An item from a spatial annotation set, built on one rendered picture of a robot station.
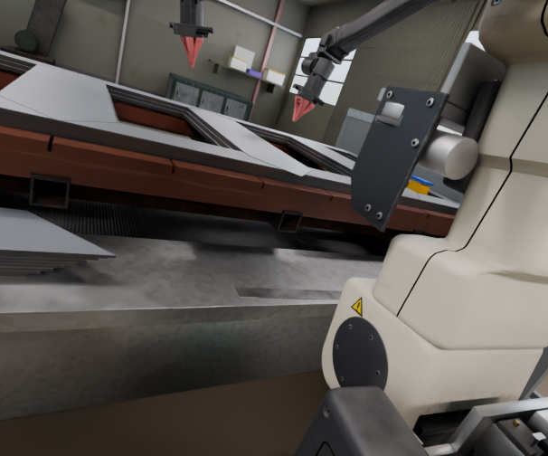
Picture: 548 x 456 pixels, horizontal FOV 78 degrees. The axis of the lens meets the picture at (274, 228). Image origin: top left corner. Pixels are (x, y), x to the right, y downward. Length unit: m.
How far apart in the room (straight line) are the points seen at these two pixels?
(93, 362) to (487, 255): 0.69
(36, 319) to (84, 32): 8.89
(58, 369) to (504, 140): 0.78
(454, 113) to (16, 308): 0.55
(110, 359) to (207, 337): 0.19
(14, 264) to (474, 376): 0.57
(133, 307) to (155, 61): 8.82
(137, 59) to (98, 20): 0.99
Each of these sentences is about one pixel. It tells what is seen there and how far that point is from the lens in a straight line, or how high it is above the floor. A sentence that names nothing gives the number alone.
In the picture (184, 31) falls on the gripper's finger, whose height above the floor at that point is 1.06.
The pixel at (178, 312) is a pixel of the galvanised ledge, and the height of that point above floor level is 0.67.
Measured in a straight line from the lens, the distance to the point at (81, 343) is 0.75.
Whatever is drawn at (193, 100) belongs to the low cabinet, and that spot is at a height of 0.35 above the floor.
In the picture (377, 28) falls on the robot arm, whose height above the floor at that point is 1.23.
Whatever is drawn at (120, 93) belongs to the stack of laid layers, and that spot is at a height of 0.84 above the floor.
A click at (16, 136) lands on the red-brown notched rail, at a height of 0.83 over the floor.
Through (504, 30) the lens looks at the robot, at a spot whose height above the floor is 1.10.
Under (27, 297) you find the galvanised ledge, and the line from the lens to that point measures 0.51.
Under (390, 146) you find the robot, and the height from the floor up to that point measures 0.98.
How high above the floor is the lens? 0.99
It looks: 20 degrees down
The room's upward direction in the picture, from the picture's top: 19 degrees clockwise
